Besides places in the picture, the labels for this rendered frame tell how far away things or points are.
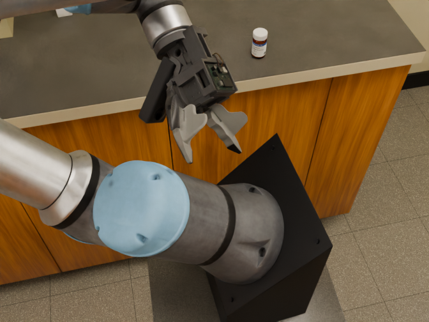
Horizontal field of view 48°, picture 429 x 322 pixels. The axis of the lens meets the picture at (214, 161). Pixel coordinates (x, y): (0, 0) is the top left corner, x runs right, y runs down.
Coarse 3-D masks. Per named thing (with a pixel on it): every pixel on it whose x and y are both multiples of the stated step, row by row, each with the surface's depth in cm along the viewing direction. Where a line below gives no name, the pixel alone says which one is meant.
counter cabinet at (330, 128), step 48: (240, 96) 125; (288, 96) 129; (336, 96) 134; (384, 96) 139; (96, 144) 127; (144, 144) 131; (192, 144) 136; (240, 144) 141; (288, 144) 146; (336, 144) 152; (336, 192) 176; (0, 240) 151; (48, 240) 157
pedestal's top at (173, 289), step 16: (160, 272) 86; (176, 272) 86; (192, 272) 86; (160, 288) 84; (176, 288) 84; (192, 288) 84; (208, 288) 84; (320, 288) 84; (160, 304) 82; (176, 304) 82; (192, 304) 82; (208, 304) 82; (320, 304) 82; (336, 304) 82; (160, 320) 80; (176, 320) 80; (192, 320) 80; (208, 320) 80; (288, 320) 80; (304, 320) 80; (320, 320) 80; (336, 320) 80
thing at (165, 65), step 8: (160, 64) 76; (168, 64) 75; (160, 72) 76; (168, 72) 75; (160, 80) 76; (168, 80) 76; (152, 88) 77; (160, 88) 76; (152, 96) 77; (160, 96) 77; (144, 104) 78; (152, 104) 78; (160, 104) 78; (144, 112) 79; (152, 112) 78; (160, 112) 79; (144, 120) 79; (152, 120) 79; (160, 120) 81
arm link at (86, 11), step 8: (112, 0) 66; (120, 0) 65; (64, 8) 68; (72, 8) 67; (80, 8) 67; (88, 8) 68; (96, 8) 69; (104, 8) 69; (112, 8) 69; (120, 8) 72; (128, 8) 73; (136, 8) 74
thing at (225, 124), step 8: (216, 104) 78; (208, 112) 79; (216, 112) 78; (224, 112) 78; (232, 112) 78; (240, 112) 78; (208, 120) 78; (216, 120) 79; (224, 120) 79; (232, 120) 79; (240, 120) 78; (216, 128) 79; (224, 128) 79; (232, 128) 80; (240, 128) 79; (224, 136) 80; (232, 136) 80; (232, 144) 80; (240, 152) 81
